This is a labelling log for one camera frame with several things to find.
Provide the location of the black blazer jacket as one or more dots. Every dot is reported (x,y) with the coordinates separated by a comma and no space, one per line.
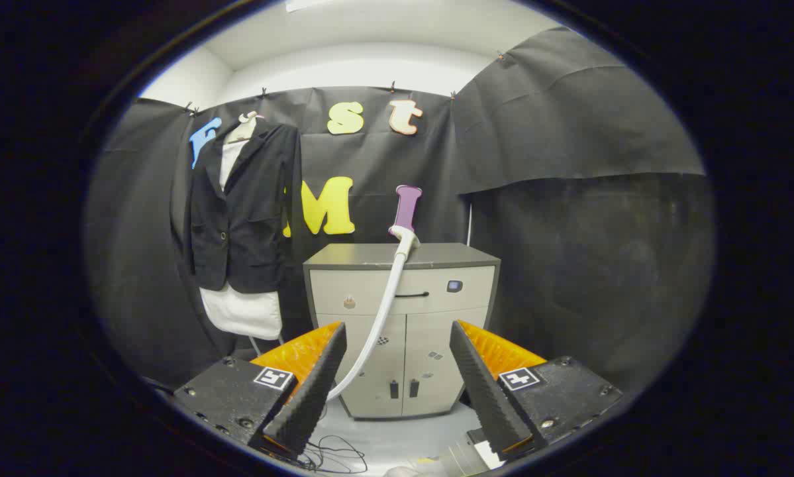
(257,212)

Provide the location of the black backdrop cloth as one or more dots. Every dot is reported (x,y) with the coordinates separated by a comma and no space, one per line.
(569,265)

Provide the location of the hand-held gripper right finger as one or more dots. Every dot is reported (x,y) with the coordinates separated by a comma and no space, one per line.
(486,391)

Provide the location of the white shirt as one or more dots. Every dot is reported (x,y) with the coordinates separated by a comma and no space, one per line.
(241,311)

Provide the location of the white clothes hanger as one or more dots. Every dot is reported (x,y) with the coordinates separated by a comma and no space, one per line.
(241,131)

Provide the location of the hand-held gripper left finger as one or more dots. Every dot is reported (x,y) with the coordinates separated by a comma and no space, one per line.
(314,391)

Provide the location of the grey cabinet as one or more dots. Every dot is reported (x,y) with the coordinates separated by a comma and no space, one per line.
(430,344)

